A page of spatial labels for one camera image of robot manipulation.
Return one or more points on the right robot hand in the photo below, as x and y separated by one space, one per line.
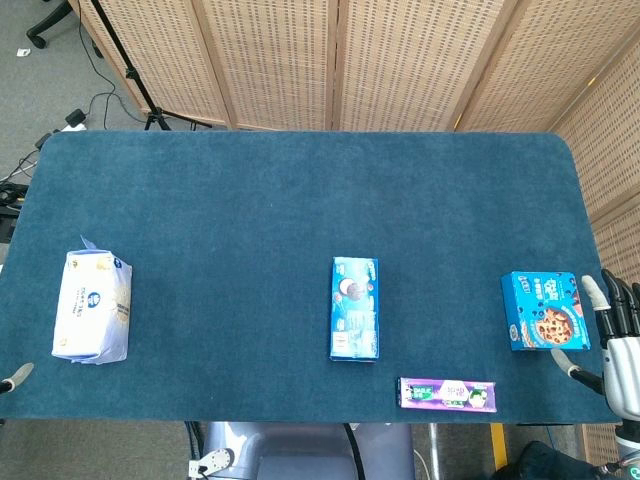
622 370

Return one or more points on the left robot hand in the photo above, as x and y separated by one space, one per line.
17 376

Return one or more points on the white tissue pack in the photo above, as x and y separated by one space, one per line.
92 305

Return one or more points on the blue chocolate chip cookie box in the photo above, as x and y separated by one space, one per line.
545 310

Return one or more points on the purple Darlie toothpaste box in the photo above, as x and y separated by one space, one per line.
450 395

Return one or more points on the metal table leg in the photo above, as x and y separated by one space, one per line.
435 450

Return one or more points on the white power strip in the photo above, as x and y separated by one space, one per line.
72 128

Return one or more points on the black power adapter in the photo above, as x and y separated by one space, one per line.
75 117

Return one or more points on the blue Oreo cookie box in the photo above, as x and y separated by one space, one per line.
354 310

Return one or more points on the blue felt table cover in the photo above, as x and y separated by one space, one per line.
250 200

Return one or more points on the grey robot torso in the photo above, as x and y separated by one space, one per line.
300 450

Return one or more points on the black tripod stand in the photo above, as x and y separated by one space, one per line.
134 75

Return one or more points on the black office chair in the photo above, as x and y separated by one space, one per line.
42 31

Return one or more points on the woven bamboo folding screen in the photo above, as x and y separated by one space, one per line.
280 60

